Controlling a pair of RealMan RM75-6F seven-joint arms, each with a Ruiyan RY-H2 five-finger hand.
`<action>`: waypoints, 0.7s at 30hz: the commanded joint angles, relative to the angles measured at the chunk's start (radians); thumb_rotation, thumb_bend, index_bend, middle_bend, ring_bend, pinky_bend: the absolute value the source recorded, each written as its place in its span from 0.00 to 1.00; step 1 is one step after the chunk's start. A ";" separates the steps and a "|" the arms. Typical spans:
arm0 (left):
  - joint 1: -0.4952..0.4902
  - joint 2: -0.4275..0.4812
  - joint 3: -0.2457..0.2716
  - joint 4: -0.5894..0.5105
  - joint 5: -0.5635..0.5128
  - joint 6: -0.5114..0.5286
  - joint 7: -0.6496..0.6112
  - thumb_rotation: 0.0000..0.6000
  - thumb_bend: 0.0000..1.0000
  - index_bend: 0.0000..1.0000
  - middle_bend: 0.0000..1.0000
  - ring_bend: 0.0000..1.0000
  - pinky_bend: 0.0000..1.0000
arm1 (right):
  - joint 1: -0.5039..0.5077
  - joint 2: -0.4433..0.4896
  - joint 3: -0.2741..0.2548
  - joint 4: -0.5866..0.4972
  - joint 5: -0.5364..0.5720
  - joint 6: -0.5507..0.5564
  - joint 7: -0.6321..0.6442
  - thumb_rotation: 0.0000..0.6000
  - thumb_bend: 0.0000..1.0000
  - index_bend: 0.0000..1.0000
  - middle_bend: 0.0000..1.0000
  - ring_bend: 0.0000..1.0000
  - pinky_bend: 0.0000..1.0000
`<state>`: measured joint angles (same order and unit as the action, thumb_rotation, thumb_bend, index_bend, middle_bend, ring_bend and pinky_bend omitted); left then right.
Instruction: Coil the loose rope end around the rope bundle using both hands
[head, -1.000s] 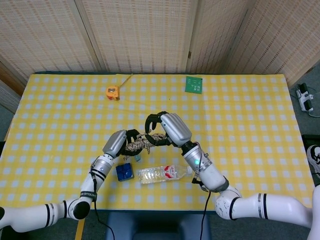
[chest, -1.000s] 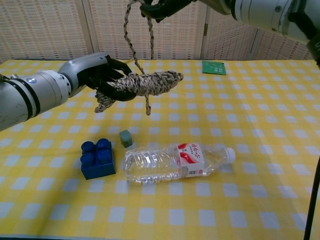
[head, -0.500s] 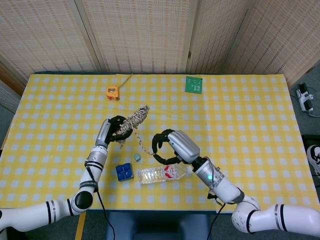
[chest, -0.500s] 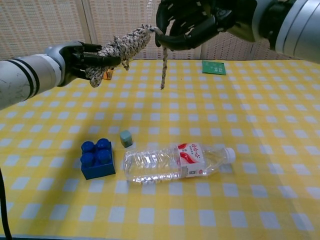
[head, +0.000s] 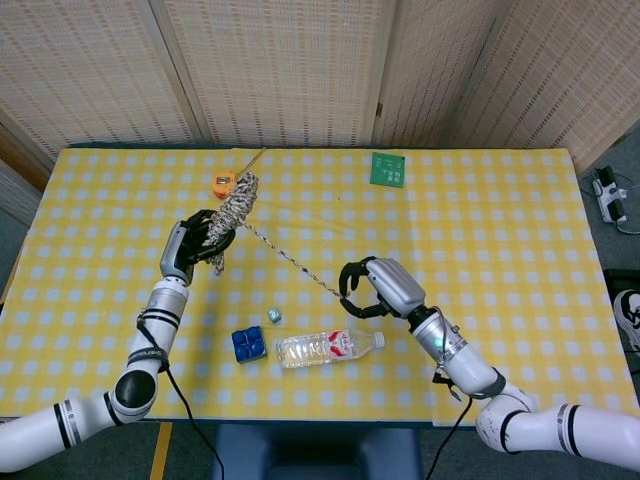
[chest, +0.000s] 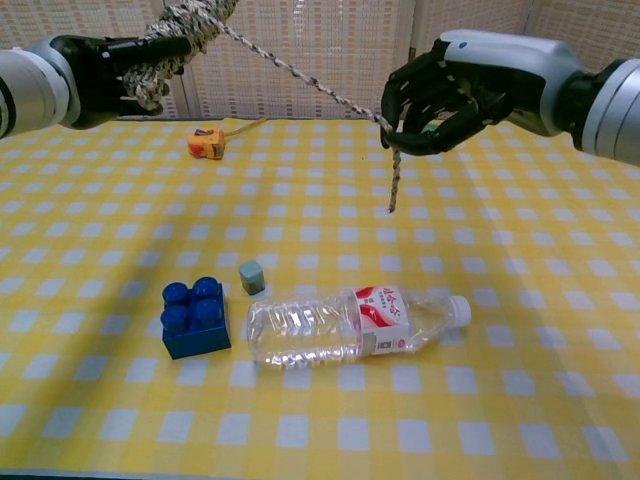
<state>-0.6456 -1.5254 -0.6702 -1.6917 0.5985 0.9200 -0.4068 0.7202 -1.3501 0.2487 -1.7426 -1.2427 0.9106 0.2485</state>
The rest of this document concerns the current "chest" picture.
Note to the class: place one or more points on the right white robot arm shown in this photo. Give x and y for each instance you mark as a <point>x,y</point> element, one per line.
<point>615,110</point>

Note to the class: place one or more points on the orange tape measure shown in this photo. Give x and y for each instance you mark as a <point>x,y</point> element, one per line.
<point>204,144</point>

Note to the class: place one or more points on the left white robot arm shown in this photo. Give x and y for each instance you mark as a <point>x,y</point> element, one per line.
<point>27,90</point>

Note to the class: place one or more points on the green paper packet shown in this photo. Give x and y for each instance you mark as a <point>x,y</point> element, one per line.
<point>433,126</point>

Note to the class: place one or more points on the clear plastic water bottle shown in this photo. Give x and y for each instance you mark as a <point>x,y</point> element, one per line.
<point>310,330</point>

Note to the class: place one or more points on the small grey-green cube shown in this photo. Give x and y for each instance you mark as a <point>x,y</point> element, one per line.
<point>251,277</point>

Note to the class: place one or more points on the blue toy building block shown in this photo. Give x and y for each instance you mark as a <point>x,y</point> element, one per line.
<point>197,337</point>

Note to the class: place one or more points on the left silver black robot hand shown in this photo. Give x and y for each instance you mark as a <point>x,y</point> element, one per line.
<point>95,82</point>

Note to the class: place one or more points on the yellow white checked tablecloth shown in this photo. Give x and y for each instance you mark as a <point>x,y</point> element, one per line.
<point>450,250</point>

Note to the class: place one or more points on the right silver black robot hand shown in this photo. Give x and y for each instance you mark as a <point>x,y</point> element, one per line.
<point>500,65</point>

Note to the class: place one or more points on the brass screen hinge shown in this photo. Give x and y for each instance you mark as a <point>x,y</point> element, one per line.
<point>412,53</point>

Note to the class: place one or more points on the woven folding screen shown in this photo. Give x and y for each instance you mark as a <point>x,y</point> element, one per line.
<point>310,65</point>

